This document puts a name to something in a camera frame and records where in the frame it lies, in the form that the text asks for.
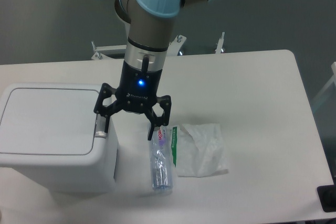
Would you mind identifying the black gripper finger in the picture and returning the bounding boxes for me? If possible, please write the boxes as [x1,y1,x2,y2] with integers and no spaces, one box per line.
[93,83,124,133]
[143,94,173,141]

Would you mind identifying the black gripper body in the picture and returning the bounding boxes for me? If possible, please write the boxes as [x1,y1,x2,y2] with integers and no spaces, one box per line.
[115,62,162,114]

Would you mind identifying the white push-lid trash can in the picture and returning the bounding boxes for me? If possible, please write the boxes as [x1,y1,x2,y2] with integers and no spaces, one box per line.
[1,82,119,193]

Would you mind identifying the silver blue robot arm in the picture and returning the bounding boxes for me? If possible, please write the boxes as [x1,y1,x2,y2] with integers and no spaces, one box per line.
[94,0,212,136]

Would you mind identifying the clear plastic water bottle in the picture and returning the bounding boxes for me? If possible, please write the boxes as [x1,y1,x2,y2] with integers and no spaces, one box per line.
[149,126,173,192]

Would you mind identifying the clear plastic bag green strip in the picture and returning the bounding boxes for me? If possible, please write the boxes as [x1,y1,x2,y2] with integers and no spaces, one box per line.
[170,123,229,178]

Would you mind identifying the black device table corner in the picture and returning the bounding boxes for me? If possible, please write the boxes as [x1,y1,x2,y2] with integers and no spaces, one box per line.
[317,185,335,212]

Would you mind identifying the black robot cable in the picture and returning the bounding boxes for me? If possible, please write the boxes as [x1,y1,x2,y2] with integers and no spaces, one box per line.
[141,53,150,74]

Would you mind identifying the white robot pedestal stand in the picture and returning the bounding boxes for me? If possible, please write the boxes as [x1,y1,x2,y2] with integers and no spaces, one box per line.
[91,32,226,60]

